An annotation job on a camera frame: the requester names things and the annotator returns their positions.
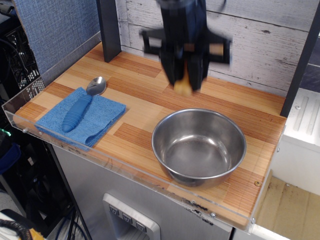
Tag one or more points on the dark grey left post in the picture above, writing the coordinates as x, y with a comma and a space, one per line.
109, 29

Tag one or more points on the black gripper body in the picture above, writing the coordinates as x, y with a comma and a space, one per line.
185, 30

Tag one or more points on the dark grey right post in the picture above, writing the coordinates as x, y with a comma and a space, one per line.
302, 64

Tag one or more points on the clear acrylic table guard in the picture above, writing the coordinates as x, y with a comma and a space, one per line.
125, 149

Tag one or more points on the blue fabric panel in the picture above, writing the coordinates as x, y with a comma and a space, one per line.
59, 32

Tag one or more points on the blue folded cloth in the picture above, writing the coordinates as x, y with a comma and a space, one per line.
98, 117

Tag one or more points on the yellow object bottom left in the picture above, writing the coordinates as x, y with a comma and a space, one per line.
36, 235

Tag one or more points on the dark grey post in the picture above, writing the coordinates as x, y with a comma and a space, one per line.
109, 29
302, 64

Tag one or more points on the black plastic crate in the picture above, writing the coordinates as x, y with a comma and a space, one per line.
21, 63

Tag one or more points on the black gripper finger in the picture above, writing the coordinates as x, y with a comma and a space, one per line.
173, 65
197, 66

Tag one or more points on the metal bowl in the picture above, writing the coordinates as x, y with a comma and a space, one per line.
198, 147

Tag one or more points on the spoon with blue handle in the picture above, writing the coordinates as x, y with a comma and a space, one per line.
75, 113

